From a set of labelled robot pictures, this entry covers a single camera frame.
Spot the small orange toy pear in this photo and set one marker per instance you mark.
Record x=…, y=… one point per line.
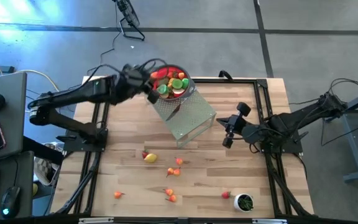
x=177, y=171
x=169, y=192
x=172, y=198

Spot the red collapsible bowl grey rim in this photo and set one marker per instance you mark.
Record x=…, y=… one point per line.
x=187, y=92

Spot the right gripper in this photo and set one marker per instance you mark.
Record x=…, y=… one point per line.
x=233, y=124

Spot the white pot with succulent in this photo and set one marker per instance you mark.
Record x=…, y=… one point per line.
x=243, y=202

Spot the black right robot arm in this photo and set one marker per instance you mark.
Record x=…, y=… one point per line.
x=306, y=115

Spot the grey desk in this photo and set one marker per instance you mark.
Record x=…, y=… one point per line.
x=11, y=93

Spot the grey-blue side table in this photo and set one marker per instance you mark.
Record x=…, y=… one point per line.
x=353, y=137

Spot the red-orange toy apple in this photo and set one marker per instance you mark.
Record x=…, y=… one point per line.
x=170, y=171

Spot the black computer mouse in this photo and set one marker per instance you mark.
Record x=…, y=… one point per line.
x=10, y=200

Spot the checkered bag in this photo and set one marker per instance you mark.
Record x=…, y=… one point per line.
x=43, y=171

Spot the small orange toy peach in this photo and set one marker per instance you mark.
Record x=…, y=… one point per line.
x=154, y=75
x=179, y=160
x=117, y=195
x=181, y=75

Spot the yellow toy mango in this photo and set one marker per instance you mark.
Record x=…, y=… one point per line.
x=151, y=158

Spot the black floor fan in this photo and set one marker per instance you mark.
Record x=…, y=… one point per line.
x=130, y=14

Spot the black aluminium table frame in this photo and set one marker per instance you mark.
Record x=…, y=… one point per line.
x=228, y=81

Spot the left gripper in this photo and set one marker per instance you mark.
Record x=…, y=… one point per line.
x=132, y=83

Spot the pale green perforated metal shelf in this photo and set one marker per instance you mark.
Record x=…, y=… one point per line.
x=194, y=119

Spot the dark desk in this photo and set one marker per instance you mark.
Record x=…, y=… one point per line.
x=23, y=174

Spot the whole brown toy kiwi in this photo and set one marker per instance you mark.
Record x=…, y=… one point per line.
x=164, y=81

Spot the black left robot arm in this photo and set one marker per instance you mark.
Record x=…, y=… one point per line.
x=73, y=93

